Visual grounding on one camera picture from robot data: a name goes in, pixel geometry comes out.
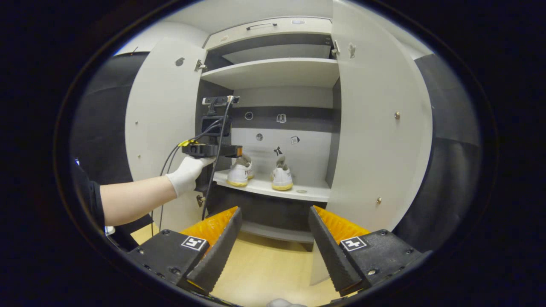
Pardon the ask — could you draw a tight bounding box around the grey cabinet door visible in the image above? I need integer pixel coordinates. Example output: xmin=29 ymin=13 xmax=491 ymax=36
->
xmin=125 ymin=38 xmax=207 ymax=233
xmin=309 ymin=0 xmax=433 ymax=285

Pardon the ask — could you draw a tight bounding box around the white shoe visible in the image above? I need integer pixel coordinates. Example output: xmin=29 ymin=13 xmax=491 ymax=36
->
xmin=271 ymin=155 xmax=294 ymax=191
xmin=226 ymin=153 xmax=255 ymax=187

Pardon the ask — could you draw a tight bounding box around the grey cabinet drawer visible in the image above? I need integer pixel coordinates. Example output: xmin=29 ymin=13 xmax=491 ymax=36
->
xmin=204 ymin=17 xmax=333 ymax=49

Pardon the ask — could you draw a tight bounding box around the black cable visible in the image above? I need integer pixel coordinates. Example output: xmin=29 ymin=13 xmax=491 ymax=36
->
xmin=150 ymin=122 xmax=224 ymax=237
xmin=200 ymin=97 xmax=235 ymax=221

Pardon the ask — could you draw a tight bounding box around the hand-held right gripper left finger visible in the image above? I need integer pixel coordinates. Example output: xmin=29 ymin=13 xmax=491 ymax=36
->
xmin=126 ymin=206 xmax=243 ymax=295

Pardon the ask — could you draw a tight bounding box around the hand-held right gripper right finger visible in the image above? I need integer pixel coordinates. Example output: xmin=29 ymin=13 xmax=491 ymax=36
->
xmin=308 ymin=205 xmax=429 ymax=297

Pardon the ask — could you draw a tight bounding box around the black shirt sleeve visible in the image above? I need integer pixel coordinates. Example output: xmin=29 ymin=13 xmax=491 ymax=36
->
xmin=70 ymin=161 xmax=106 ymax=233

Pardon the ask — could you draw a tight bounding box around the black backdrop cloth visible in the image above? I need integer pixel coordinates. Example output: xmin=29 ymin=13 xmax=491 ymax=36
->
xmin=70 ymin=51 xmax=482 ymax=252

